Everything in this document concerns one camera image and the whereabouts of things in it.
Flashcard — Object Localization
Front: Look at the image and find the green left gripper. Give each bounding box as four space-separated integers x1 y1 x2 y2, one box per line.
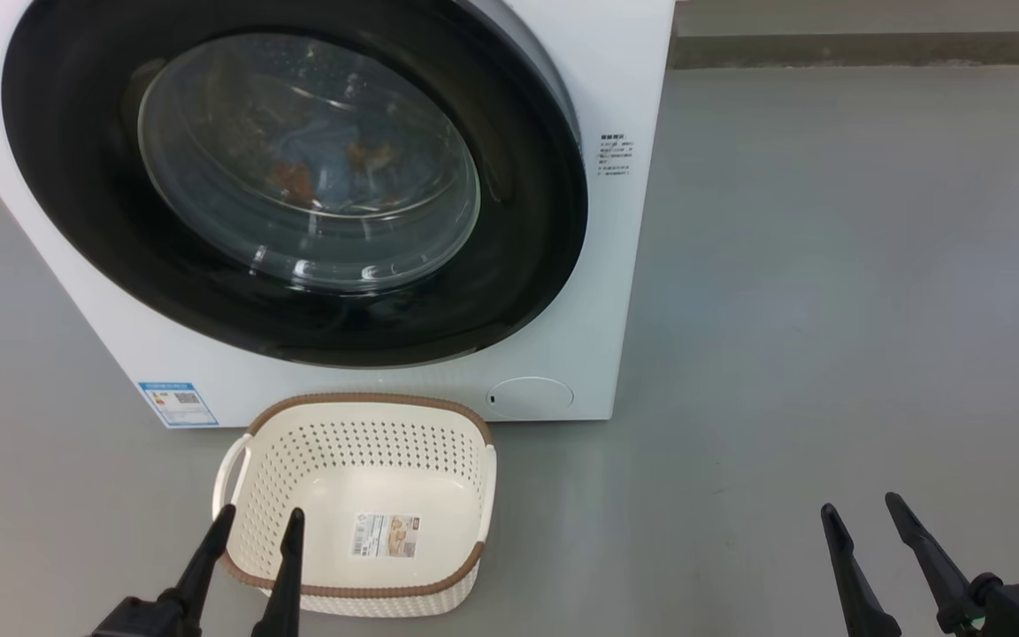
89 504 306 637

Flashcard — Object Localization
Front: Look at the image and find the black round glass washer door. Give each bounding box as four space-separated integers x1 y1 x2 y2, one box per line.
1 0 589 369

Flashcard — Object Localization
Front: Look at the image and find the white front-load washing machine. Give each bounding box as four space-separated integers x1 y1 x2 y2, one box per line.
0 0 677 429

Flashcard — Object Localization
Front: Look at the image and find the washing machine drum opening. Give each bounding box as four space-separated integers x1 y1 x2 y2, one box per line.
147 40 475 218

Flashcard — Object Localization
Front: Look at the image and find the basket product label sticker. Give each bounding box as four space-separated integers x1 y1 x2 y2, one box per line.
350 514 422 559

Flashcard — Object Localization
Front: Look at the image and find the cream perforated laundry basket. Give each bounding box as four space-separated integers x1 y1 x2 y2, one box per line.
212 392 498 618

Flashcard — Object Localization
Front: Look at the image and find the blue energy label sticker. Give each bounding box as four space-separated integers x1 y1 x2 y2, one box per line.
138 381 219 428

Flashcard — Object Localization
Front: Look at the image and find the round white filter cover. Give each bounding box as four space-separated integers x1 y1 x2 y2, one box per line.
487 377 575 419

